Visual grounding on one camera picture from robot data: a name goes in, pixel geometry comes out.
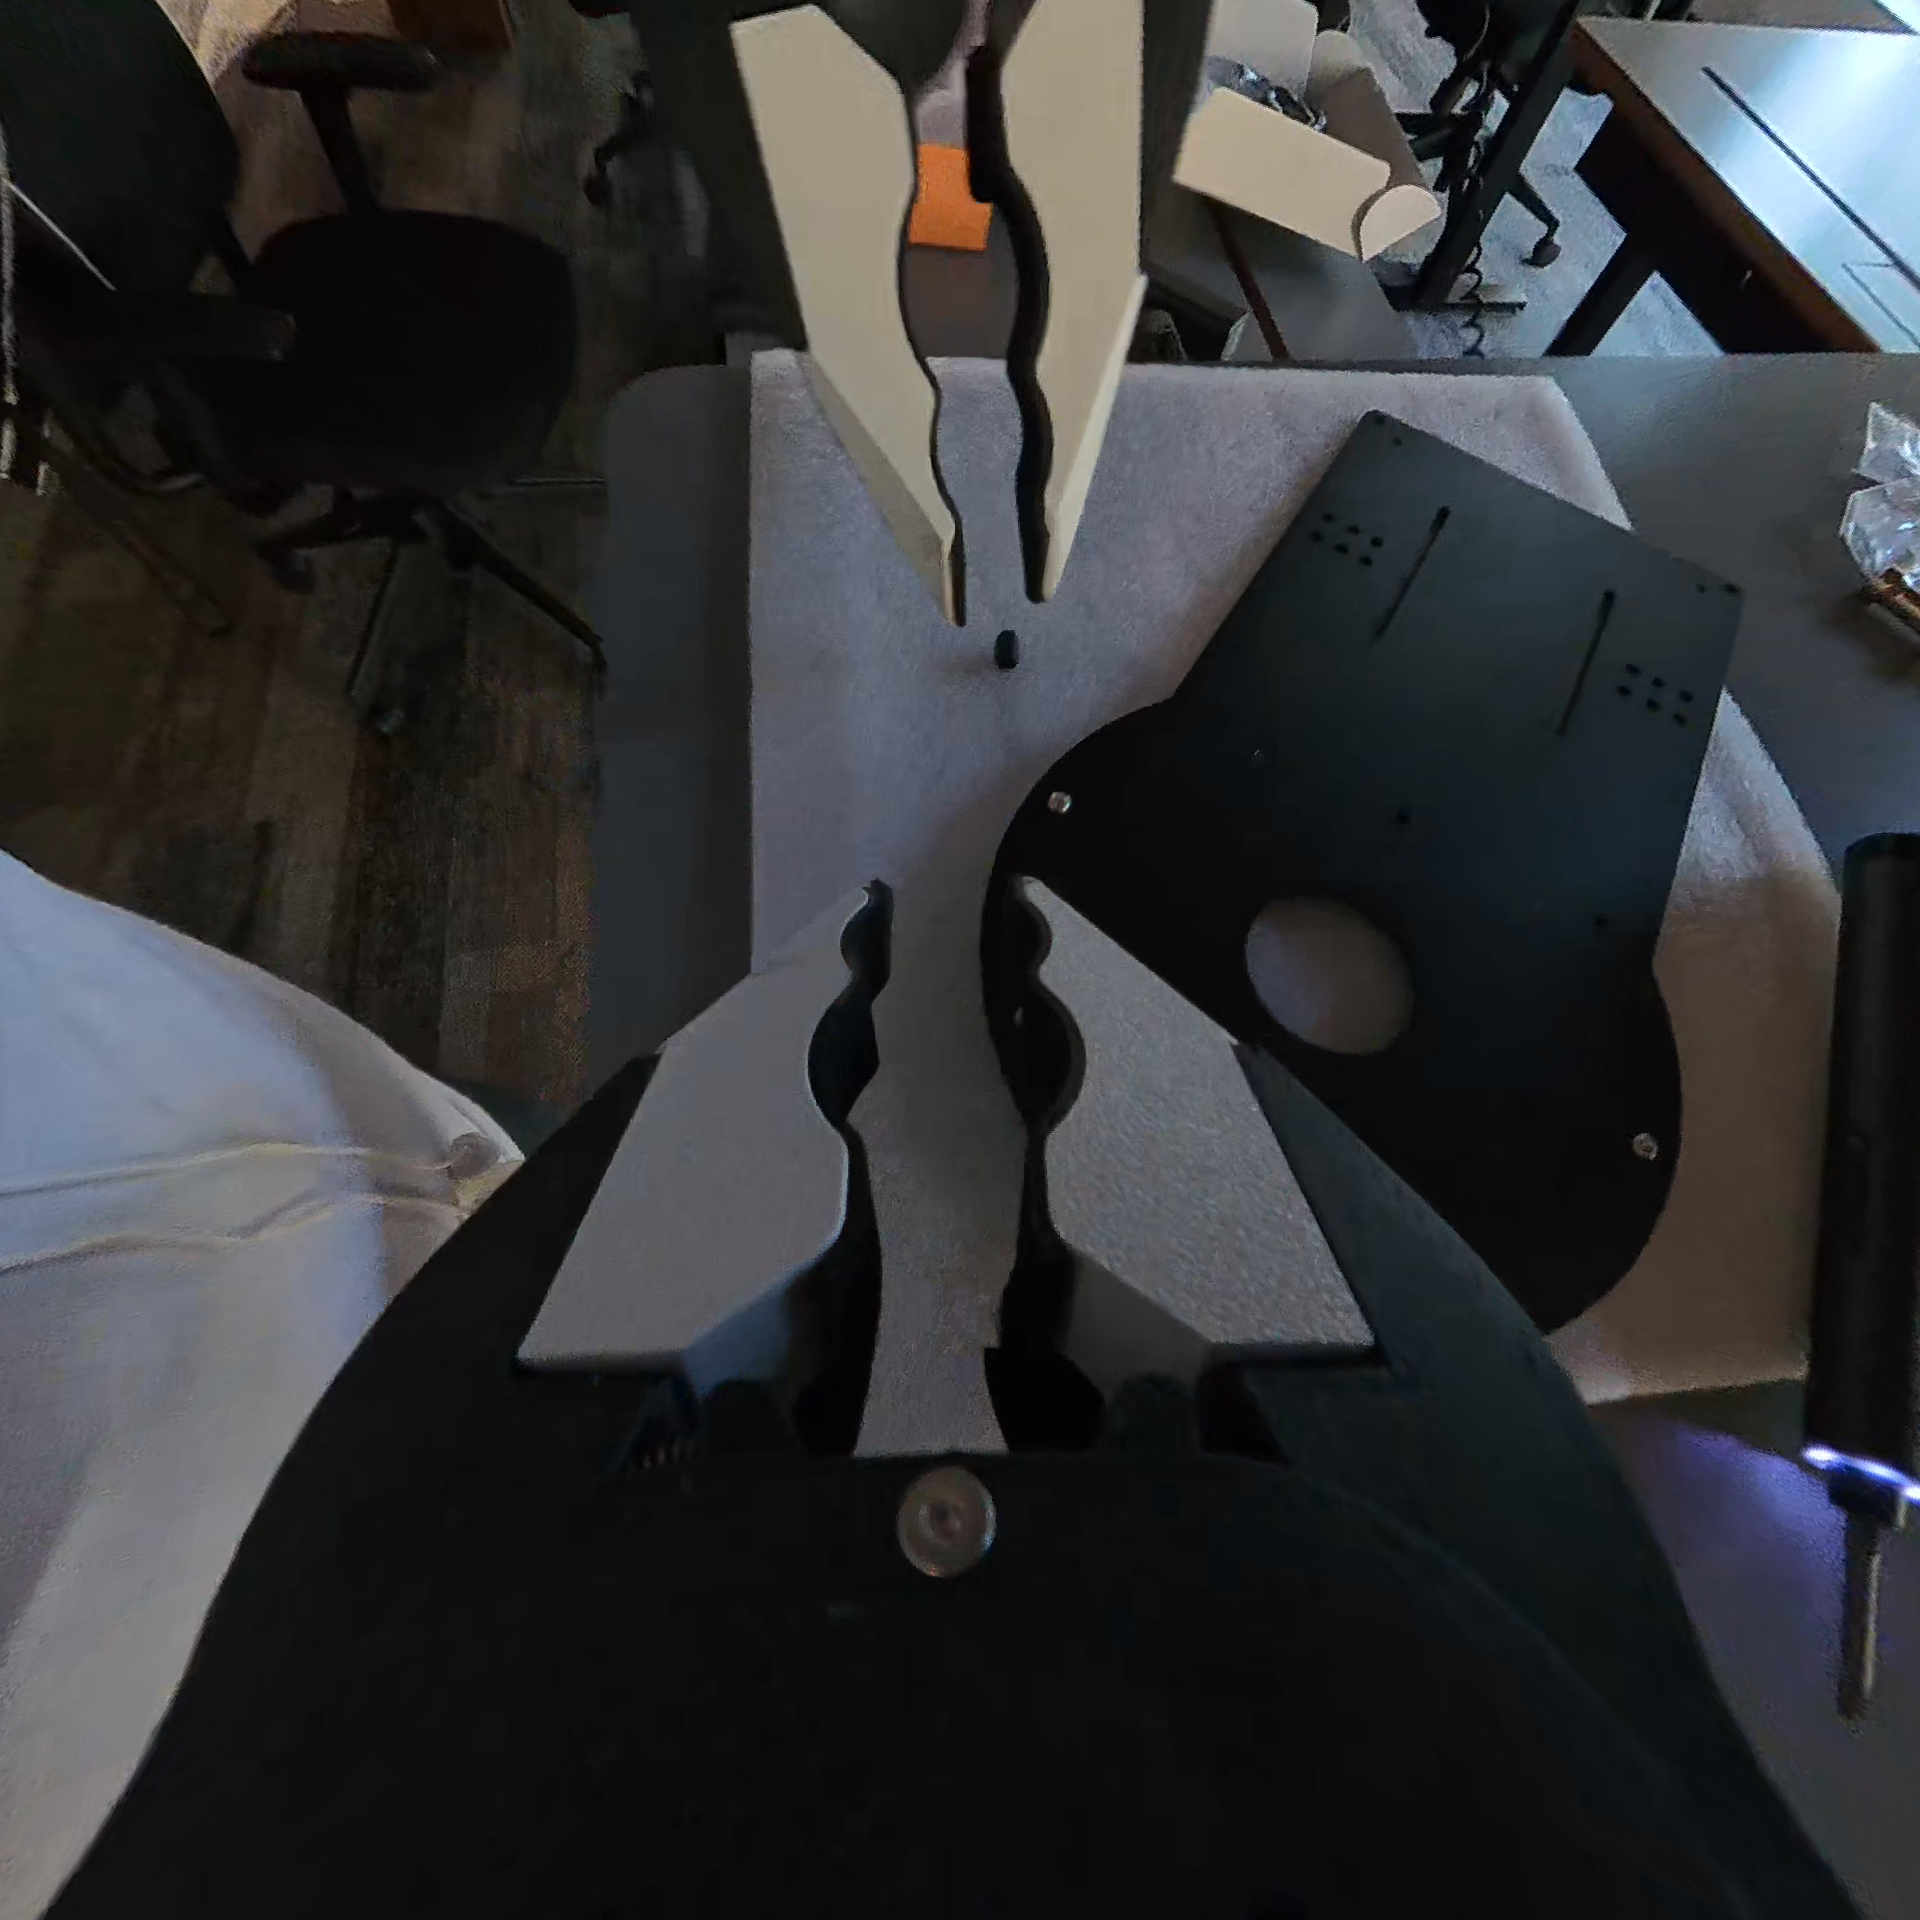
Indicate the black metal plate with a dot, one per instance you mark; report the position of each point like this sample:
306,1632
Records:
1502,843

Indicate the white foam sheet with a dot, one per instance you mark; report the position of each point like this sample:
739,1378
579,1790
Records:
1202,482

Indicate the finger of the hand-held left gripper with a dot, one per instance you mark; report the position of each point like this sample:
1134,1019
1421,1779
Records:
1085,176
841,176

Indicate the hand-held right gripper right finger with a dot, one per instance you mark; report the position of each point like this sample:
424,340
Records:
1186,1185

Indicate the black table leg frame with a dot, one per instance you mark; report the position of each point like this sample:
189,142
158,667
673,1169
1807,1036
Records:
1480,176

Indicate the white open box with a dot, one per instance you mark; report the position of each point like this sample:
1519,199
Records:
1288,160

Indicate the dark wooden table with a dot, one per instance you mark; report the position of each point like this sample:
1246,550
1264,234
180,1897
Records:
1756,160

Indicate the black office chair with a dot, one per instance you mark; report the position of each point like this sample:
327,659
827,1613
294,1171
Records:
418,319

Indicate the crumpled clear plastic wrap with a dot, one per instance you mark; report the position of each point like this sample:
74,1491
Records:
1888,500

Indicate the orange block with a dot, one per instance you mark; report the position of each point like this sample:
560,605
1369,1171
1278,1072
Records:
947,199

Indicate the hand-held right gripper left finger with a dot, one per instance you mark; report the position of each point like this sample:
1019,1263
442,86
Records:
707,1169

